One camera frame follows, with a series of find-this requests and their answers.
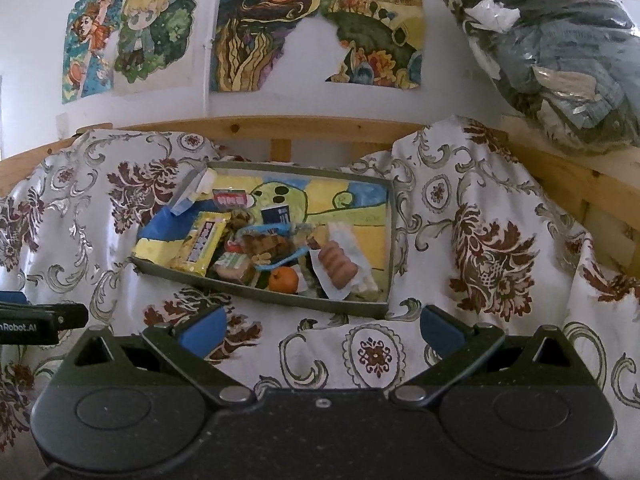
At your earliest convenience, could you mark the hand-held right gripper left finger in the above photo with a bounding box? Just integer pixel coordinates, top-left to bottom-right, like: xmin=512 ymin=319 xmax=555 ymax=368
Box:
xmin=55 ymin=305 xmax=256 ymax=408

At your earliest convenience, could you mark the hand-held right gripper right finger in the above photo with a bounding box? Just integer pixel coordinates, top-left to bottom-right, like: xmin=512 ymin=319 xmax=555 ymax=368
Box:
xmin=390 ymin=305 xmax=591 ymax=408

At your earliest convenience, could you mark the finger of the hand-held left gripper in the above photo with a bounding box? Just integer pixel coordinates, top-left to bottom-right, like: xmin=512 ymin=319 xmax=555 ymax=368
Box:
xmin=50 ymin=303 xmax=90 ymax=330

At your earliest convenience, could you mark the clear packet of brown cakes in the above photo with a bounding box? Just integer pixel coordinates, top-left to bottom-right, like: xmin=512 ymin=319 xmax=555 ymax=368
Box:
xmin=309 ymin=222 xmax=373 ymax=301

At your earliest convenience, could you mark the red label quail egg packet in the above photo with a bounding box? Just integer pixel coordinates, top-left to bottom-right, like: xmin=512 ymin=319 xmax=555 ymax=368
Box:
xmin=212 ymin=187 xmax=251 ymax=209

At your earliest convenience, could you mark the grey tray with frog painting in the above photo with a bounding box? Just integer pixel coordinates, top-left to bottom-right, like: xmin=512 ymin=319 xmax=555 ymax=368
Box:
xmin=131 ymin=160 xmax=396 ymax=318

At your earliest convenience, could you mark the green white cookie packet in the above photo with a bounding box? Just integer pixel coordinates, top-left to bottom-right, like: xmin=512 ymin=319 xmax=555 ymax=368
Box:
xmin=215 ymin=251 xmax=257 ymax=282

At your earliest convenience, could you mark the printed floral blanket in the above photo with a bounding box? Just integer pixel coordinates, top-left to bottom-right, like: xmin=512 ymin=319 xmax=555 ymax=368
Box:
xmin=0 ymin=117 xmax=640 ymax=480

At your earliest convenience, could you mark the yellow snack packet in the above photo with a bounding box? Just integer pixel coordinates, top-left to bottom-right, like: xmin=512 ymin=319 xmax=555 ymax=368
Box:
xmin=170 ymin=211 xmax=232 ymax=277

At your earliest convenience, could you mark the orange tangerine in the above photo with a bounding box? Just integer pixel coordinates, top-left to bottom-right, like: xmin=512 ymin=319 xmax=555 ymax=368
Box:
xmin=268 ymin=266 xmax=301 ymax=294

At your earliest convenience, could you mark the blue edged bread packet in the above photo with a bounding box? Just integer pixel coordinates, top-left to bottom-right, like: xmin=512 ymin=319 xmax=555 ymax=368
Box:
xmin=236 ymin=224 xmax=313 ymax=273

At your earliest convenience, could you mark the dark blue snack packet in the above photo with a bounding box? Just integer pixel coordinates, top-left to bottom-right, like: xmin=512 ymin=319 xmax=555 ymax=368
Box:
xmin=261 ymin=205 xmax=292 ymax=226

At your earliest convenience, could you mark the clear plastic sheet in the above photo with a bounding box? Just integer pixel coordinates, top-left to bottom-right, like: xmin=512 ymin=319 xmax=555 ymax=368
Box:
xmin=170 ymin=167 xmax=217 ymax=217

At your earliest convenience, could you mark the plastic bag of clothes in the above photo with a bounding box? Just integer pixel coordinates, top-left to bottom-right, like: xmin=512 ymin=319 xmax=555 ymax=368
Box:
xmin=442 ymin=0 xmax=640 ymax=156

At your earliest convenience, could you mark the white wall conduit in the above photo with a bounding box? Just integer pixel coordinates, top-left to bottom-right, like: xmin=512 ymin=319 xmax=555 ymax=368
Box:
xmin=201 ymin=0 xmax=214 ymax=122

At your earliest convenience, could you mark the orange figure wall poster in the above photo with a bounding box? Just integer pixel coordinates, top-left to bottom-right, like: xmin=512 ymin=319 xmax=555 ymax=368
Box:
xmin=61 ymin=0 xmax=123 ymax=105

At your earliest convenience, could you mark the blond figure wall poster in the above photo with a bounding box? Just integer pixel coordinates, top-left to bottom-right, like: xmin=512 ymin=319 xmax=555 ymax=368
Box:
xmin=112 ymin=0 xmax=201 ymax=97

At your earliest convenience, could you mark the swirl pattern wall poster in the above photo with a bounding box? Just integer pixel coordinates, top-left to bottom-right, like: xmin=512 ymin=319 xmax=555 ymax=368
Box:
xmin=209 ymin=0 xmax=326 ymax=93

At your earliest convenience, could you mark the flower landscape wall poster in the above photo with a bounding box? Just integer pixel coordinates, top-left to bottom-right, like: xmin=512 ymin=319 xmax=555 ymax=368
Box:
xmin=322 ymin=0 xmax=425 ymax=91

